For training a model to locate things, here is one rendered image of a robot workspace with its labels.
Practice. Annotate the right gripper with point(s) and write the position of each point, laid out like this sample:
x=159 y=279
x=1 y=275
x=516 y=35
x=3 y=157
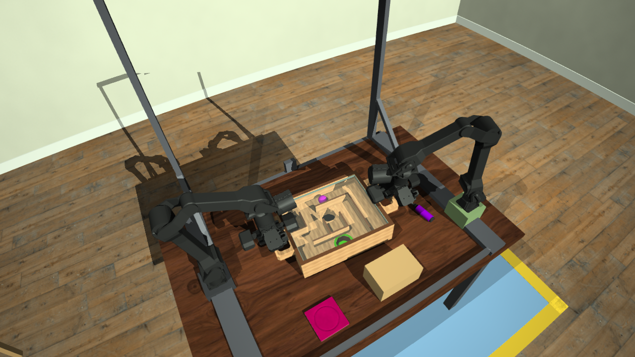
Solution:
x=247 y=239

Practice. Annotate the pink square board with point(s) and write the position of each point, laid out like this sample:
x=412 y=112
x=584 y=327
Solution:
x=326 y=318

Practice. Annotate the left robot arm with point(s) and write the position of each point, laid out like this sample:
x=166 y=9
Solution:
x=409 y=155

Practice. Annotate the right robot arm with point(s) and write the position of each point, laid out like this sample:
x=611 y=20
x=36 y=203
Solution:
x=255 y=201

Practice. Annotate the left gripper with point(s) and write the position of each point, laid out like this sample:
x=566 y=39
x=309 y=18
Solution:
x=377 y=193

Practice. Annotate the tan rectangular block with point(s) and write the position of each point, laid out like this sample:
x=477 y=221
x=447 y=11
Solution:
x=391 y=272

